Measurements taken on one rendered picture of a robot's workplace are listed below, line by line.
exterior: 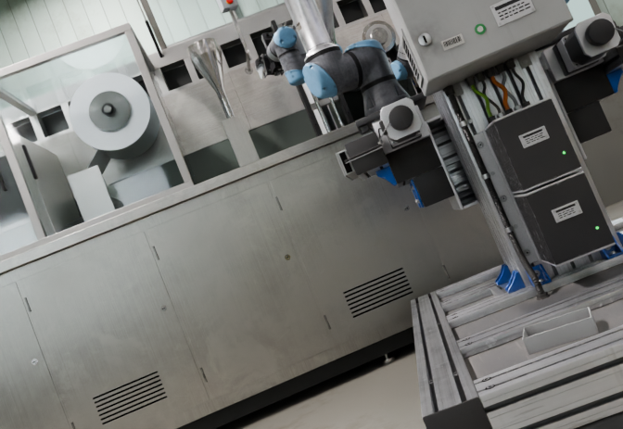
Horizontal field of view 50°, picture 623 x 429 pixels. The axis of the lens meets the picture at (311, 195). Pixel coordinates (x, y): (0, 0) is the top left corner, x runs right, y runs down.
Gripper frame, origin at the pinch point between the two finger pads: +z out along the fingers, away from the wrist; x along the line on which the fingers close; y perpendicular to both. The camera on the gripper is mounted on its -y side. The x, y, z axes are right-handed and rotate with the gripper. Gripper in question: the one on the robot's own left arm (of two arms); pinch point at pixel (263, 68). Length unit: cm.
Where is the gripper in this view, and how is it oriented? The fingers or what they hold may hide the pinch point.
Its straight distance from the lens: 262.9
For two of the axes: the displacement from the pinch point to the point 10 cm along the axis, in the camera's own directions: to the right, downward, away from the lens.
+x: 9.3, -2.1, 3.1
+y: 2.6, 9.6, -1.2
